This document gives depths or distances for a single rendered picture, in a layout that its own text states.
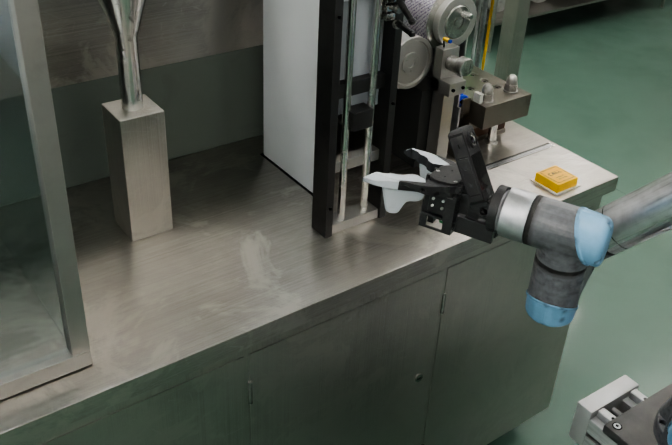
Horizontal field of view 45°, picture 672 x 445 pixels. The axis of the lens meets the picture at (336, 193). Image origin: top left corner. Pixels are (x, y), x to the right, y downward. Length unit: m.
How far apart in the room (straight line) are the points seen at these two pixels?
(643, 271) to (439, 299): 1.69
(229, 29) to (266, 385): 0.80
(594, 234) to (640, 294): 2.10
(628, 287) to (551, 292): 2.06
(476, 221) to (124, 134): 0.69
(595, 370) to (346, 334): 1.36
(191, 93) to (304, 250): 0.50
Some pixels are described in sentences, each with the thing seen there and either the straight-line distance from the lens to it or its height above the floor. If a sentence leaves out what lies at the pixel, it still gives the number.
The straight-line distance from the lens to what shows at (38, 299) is 1.31.
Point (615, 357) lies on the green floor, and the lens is 2.93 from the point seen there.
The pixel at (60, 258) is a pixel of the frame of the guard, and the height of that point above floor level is 1.12.
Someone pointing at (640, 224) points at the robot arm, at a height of 1.21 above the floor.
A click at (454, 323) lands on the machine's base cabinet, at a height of 0.64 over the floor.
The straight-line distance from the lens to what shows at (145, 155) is 1.59.
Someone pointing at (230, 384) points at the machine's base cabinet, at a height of 0.76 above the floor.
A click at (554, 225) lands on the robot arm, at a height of 1.24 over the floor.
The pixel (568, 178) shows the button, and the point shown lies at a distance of 1.95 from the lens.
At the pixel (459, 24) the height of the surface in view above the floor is 1.24.
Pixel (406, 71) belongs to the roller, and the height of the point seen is 1.16.
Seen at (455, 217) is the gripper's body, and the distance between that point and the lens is 1.22.
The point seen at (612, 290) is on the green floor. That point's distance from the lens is 3.23.
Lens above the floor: 1.85
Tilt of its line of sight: 31 degrees down
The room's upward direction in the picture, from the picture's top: 3 degrees clockwise
